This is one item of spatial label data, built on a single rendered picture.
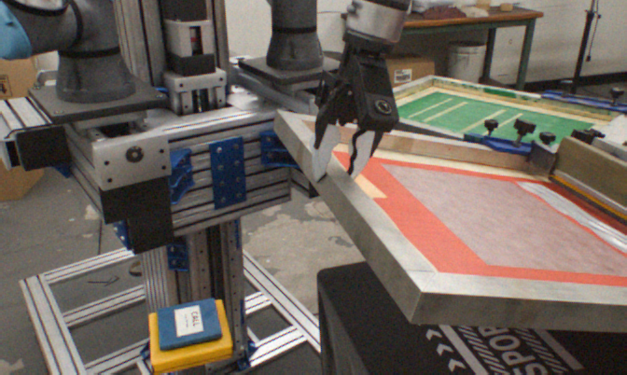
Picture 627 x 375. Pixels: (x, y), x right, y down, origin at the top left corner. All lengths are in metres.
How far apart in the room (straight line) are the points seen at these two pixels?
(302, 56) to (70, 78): 0.53
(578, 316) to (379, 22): 0.41
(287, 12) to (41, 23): 0.56
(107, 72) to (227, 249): 0.66
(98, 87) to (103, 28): 0.11
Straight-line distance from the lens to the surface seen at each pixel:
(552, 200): 1.14
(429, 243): 0.75
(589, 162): 1.21
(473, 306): 0.59
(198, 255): 1.59
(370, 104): 0.68
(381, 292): 1.09
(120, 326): 2.28
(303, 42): 1.40
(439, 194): 0.95
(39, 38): 1.11
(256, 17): 4.62
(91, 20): 1.19
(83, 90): 1.22
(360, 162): 0.79
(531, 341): 1.05
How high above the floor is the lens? 1.60
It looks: 25 degrees down
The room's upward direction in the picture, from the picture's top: straight up
